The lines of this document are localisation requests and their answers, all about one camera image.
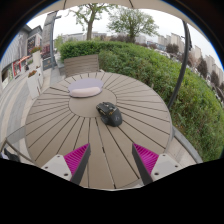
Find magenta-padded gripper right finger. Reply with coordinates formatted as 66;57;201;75
131;143;184;186

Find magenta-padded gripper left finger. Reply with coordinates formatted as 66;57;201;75
40;143;92;186

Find black computer mouse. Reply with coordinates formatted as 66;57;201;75
95;101;123;128

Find lilac mouse pad with wrist rest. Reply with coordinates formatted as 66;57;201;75
67;77;105;99

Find white planter with flowers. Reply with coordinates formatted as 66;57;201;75
26;69;45;100
30;46;43;69

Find green hedge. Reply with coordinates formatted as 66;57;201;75
59;40;224;163

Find slatted wooden chair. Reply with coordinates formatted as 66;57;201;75
63;54;101;78

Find curved black umbrella pole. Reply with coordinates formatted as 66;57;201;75
166;20;193;110

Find distant apartment buildings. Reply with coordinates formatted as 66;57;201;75
54;31;224;86

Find tall grey sign pillar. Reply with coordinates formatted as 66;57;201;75
41;11;63;71

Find round leafy tree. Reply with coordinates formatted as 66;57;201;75
107;7;160;44

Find beige umbrella canopy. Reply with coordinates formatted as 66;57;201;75
33;0;214;38

